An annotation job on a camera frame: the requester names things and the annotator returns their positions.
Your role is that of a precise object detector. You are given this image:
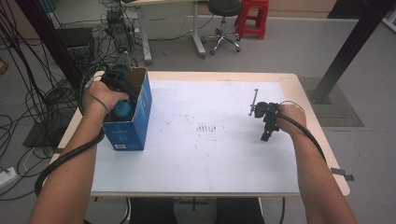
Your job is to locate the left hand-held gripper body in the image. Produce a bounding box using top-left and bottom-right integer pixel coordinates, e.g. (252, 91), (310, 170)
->
(99, 50), (140, 94)

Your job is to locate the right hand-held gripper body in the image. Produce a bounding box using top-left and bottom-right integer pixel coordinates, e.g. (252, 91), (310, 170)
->
(247, 88), (281, 124)

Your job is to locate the blue bottle with white cap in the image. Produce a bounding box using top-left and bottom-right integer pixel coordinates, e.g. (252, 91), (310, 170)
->
(112, 99), (136, 121)

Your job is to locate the blue cardboard box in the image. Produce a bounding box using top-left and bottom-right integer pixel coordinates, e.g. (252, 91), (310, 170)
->
(101, 66), (154, 152)

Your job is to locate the person's right hand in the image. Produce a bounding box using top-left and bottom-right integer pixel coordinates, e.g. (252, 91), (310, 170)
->
(276, 104), (308, 135)

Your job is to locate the person's left hand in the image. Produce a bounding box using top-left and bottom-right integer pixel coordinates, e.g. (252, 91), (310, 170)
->
(84, 80), (131, 117)

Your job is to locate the black computer tower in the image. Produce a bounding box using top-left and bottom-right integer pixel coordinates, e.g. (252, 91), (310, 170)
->
(106, 8), (134, 54)

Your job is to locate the black flat case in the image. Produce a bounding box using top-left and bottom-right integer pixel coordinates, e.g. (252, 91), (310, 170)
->
(55, 27), (96, 63)

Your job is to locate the grey floor mat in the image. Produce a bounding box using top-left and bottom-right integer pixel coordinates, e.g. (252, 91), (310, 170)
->
(298, 77), (365, 128)

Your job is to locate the white table mat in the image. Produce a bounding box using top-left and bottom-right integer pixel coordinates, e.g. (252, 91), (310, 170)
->
(91, 79), (301, 193)

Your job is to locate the white desk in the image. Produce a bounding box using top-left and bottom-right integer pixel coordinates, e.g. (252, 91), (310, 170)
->
(120, 0), (209, 66)

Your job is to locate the person's right leg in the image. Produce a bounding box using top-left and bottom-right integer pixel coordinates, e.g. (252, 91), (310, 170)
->
(215, 197), (266, 224)

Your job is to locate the person's leg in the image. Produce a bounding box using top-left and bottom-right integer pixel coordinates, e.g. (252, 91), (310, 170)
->
(215, 197), (266, 224)
(128, 197), (176, 224)

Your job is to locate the red plastic stool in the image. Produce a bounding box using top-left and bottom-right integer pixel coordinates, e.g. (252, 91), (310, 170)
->
(234, 0), (271, 41)

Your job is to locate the dark floor plate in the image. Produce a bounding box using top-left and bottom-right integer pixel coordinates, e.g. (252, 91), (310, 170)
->
(22, 120), (78, 149)

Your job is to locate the black slanted metal stand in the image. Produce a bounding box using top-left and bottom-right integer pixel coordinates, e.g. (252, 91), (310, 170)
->
(306, 0), (396, 105)

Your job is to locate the beige cabinet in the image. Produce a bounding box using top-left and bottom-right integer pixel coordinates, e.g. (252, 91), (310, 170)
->
(267, 0), (338, 19)

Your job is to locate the black swivel stool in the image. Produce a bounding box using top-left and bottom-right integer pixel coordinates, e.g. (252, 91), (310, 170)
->
(201, 0), (244, 56)

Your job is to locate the person's left leg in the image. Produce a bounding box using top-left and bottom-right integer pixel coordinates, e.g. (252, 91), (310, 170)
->
(128, 197), (176, 224)

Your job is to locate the white power strip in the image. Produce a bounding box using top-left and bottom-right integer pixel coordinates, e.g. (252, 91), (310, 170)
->
(0, 166), (19, 191)

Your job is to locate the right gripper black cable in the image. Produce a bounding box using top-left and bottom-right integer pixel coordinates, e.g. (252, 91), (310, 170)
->
(276, 113), (328, 164)

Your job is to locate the grey metal bracket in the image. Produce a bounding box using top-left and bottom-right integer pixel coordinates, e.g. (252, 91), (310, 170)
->
(330, 167), (355, 182)

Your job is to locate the tangle of black floor cables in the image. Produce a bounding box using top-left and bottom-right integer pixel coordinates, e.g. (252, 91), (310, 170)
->
(0, 0), (139, 200)

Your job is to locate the black hanging cable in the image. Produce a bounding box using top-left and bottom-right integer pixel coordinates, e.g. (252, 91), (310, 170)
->
(278, 197), (287, 224)
(119, 197), (132, 224)

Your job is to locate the black metal post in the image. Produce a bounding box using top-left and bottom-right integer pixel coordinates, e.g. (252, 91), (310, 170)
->
(14, 0), (86, 91)

